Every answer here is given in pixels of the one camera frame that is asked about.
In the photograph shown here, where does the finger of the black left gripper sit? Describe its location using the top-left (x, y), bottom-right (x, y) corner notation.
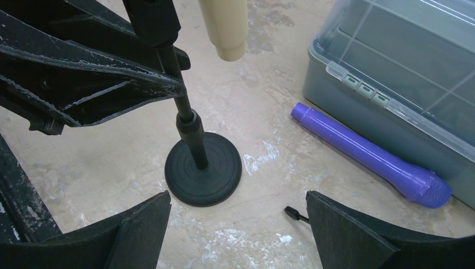
top-left (48, 1), bottom-right (180, 71)
top-left (1, 9), bottom-right (187, 135)

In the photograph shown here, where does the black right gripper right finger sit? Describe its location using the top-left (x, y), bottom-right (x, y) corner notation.
top-left (306, 191), bottom-right (474, 268)

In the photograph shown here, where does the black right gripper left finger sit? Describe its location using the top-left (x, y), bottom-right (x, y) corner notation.
top-left (1, 191), bottom-right (171, 268)

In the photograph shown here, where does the purple microphone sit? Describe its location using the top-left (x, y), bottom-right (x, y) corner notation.
top-left (291, 103), bottom-right (451, 208)

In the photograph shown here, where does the black round-base clamp stand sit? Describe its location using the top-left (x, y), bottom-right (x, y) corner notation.
top-left (123, 1), bottom-right (242, 207)

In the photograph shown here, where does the cream recorder flute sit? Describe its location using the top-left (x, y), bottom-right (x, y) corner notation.
top-left (198, 0), bottom-right (248, 62)

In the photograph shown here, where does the translucent green storage box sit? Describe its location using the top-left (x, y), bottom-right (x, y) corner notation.
top-left (303, 1), bottom-right (474, 207)

